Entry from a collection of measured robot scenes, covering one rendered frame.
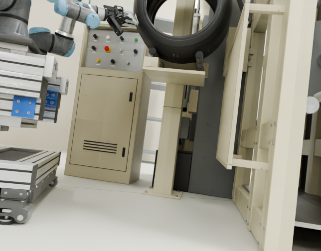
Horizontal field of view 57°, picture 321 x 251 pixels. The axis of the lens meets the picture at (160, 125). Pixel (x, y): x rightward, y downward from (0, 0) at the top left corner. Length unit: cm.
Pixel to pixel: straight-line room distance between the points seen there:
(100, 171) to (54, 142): 277
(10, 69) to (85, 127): 124
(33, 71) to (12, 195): 50
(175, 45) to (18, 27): 83
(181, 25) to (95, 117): 98
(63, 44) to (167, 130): 88
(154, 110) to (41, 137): 192
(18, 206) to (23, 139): 402
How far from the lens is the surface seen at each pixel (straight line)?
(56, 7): 160
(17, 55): 137
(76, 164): 252
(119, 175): 241
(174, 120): 210
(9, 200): 126
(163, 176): 211
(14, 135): 527
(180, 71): 177
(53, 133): 516
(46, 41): 192
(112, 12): 181
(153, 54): 182
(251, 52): 215
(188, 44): 178
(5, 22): 142
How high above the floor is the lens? 39
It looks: 3 degrees up
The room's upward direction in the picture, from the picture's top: 7 degrees clockwise
